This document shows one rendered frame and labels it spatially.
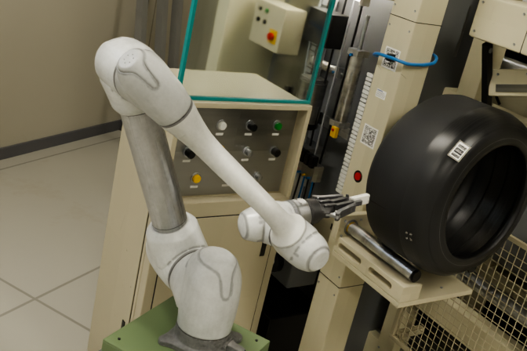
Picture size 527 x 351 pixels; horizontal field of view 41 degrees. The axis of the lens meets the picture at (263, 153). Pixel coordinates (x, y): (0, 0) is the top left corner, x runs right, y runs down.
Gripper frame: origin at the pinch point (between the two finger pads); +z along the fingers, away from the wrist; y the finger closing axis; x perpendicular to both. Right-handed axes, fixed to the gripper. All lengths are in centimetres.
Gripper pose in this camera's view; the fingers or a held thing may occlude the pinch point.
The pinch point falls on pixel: (358, 200)
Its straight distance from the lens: 217.2
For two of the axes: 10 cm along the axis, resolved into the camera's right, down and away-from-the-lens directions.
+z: 8.4, -1.4, 5.2
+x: -0.9, 9.1, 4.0
